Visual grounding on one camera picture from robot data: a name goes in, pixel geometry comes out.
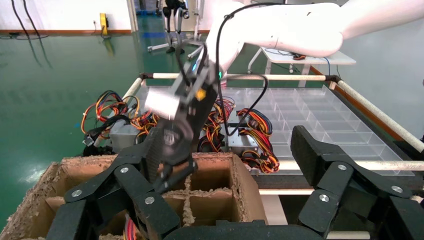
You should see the brown cardboard divider box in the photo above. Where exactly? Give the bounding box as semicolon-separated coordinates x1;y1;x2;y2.
0;152;269;240

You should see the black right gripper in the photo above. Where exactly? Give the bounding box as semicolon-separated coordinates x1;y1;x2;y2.
153;64;220;195

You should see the silver power supply with wires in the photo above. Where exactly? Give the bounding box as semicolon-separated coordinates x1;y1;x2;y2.
227;107;281;175
123;214;137;240
80;90;142;157
132;110;160;137
197;96;237;154

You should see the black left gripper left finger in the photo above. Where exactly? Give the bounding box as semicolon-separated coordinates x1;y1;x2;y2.
46;127;182;240

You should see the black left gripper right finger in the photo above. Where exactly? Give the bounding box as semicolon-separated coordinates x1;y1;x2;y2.
290;125;424;240

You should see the black hanging wall cable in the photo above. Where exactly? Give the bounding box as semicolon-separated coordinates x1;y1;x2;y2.
22;0;42;38
10;0;30;37

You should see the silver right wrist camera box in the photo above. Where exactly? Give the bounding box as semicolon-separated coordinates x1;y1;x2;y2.
144;71;201;121

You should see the black cable with yellow tag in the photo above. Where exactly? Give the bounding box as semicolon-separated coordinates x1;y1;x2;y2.
214;2;286;137

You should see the clear plastic compartment tray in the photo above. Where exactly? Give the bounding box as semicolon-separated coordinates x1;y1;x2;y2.
135;84;417;176

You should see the black and silver legged robot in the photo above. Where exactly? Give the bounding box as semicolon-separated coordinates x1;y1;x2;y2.
147;0;200;56

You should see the short black looped cable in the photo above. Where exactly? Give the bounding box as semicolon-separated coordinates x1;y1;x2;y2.
174;42;209;88

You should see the white table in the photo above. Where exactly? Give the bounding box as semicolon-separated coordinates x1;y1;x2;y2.
246;46;358;89

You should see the yellow cable reel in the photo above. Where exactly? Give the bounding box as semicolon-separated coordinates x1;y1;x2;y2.
99;12;111;37

